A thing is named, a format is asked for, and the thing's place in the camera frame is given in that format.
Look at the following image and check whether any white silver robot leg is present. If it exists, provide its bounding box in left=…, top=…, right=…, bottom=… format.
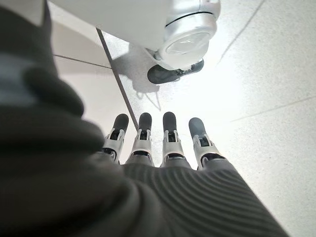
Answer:
left=46, top=0, right=221, bottom=69

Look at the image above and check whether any glossy white cabinet front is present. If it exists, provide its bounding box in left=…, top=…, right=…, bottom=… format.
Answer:
left=46, top=2, right=139, bottom=158

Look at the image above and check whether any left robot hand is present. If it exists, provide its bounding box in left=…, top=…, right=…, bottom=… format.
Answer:
left=0, top=4, right=289, bottom=237

